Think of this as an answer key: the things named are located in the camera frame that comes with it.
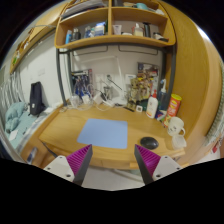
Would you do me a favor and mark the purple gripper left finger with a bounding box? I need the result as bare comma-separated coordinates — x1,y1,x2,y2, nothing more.
66,145,93,186

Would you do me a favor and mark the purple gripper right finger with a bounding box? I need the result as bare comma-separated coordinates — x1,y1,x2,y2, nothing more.
134,145,161,184

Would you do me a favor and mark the blue mouse pad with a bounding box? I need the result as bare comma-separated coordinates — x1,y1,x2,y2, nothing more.
77,119,128,149

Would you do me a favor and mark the clear plastic cup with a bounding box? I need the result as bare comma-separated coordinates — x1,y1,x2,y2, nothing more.
172,135,187,150

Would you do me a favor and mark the white mug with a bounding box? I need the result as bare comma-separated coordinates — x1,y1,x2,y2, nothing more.
167,117,185,136

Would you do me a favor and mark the white lotion bottle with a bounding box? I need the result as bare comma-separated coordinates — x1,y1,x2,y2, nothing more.
146,91,158,118

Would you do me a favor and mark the red yellow snack can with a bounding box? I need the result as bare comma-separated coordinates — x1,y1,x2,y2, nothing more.
163,94,182,127

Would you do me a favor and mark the white power adapter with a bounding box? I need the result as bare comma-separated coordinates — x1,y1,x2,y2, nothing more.
93,93,103,105

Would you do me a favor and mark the dark spray bottle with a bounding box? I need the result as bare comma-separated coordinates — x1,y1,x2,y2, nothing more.
158,79,167,110

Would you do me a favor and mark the black backpack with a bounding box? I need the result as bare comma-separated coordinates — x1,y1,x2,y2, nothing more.
30,82,46,116

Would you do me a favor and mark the brown figurine clutter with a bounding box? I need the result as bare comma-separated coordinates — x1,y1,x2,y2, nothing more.
128,62,159,104

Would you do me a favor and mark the anime poster box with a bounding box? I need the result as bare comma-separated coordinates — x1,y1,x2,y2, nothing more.
71,69,94,98

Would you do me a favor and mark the teal pillow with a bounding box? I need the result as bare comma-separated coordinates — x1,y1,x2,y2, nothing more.
5,102,27,133

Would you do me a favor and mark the wooden wall shelf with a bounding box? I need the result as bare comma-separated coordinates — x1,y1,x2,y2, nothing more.
54,0,176,49

